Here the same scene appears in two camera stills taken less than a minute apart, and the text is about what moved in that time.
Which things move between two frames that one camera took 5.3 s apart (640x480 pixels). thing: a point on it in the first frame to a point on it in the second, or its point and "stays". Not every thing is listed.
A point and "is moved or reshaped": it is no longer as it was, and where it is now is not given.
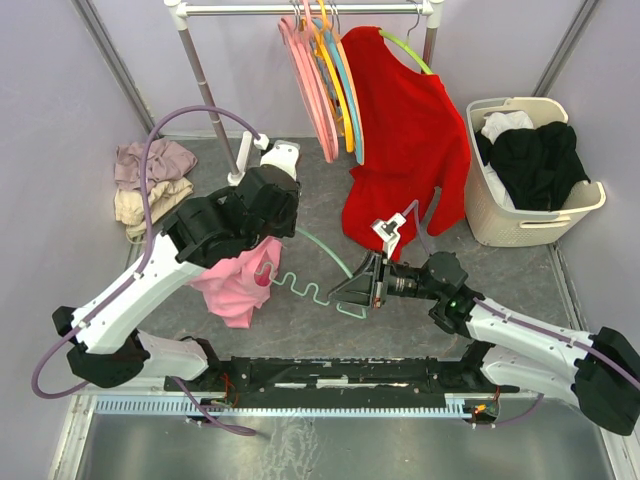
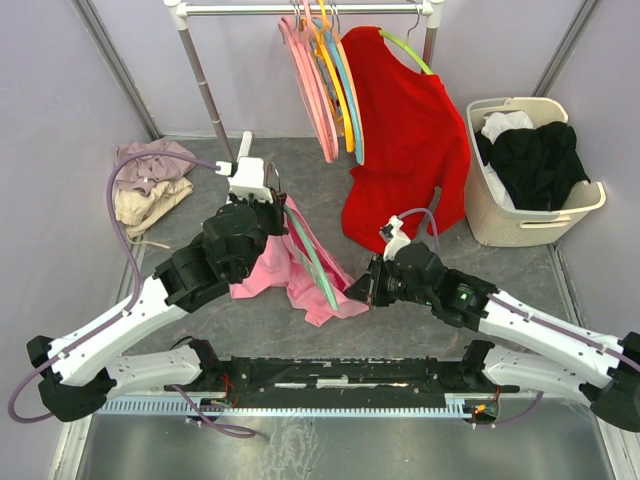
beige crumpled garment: [130, 207] stays
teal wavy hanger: [288, 274] to [305, 253]
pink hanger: [305, 54] stays
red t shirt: [413, 138] stays
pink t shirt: [234, 288] is moved or reshaped
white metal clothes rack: [180, 9] stays
